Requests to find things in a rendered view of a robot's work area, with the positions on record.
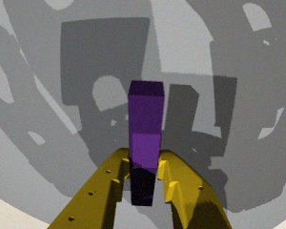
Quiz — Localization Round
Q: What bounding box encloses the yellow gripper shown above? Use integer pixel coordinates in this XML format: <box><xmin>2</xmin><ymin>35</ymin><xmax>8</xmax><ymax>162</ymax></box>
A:
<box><xmin>47</xmin><ymin>148</ymin><xmax>232</xmax><ymax>229</ymax></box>

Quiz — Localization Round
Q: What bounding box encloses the purple rod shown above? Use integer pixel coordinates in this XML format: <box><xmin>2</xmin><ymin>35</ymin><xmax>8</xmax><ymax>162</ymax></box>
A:
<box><xmin>128</xmin><ymin>80</ymin><xmax>165</xmax><ymax>206</ymax></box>

